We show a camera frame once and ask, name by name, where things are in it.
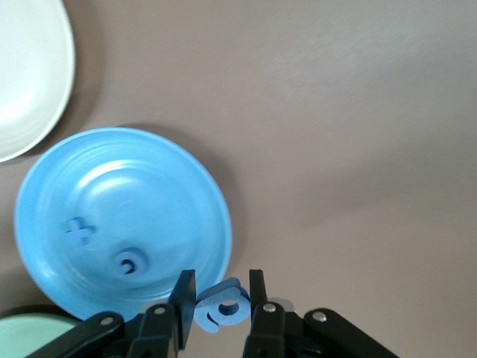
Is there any green round plate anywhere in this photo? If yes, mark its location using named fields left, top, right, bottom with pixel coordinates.
left=0, top=313, right=81, bottom=358

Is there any blue lowercase letter a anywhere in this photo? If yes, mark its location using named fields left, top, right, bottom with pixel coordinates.
left=193, top=277, right=251, bottom=335

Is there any brown table cover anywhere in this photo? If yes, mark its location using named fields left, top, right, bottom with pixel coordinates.
left=0, top=0, right=477, bottom=358

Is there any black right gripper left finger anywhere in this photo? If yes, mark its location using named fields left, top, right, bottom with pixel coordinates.
left=25, top=268, right=197, bottom=358

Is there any beige round plate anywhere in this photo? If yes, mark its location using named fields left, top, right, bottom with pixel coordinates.
left=0, top=0, right=77, bottom=164

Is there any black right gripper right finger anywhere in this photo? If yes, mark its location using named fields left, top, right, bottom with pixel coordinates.
left=241, top=268, right=398, bottom=358

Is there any blue letter G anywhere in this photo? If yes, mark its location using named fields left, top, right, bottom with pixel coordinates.
left=111, top=247, right=147, bottom=277

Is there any blue plus sign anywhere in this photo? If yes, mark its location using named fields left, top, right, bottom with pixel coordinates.
left=63, top=217, right=95, bottom=247

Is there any blue round plate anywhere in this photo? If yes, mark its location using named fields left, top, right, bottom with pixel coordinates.
left=13, top=127, right=234, bottom=321

